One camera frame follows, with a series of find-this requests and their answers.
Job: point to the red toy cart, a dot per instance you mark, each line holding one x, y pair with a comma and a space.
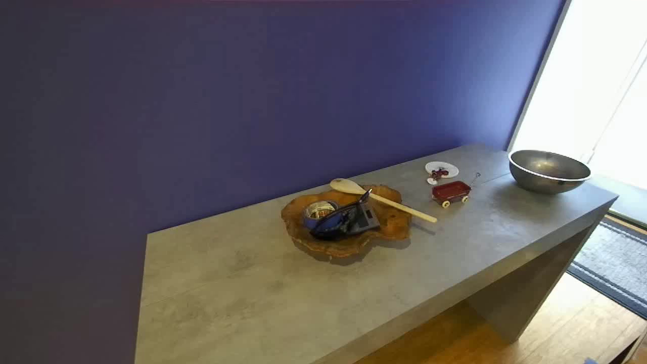
449, 192

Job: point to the grey floor mat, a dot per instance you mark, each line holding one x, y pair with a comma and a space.
618, 258

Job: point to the small white cup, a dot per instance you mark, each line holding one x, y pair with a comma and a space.
320, 208

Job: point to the light wooden spoon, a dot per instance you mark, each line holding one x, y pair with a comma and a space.
397, 205

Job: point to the bright glass window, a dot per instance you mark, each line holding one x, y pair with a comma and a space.
592, 81

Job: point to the dark red food pieces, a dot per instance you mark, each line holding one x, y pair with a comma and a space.
440, 171

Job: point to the brown wooden tray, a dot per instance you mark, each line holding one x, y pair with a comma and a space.
336, 243

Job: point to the blue and black object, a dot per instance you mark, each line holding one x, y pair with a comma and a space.
340, 222

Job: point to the grey metal bowl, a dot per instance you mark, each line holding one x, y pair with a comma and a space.
546, 176

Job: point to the small white plate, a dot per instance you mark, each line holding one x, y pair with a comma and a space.
449, 165

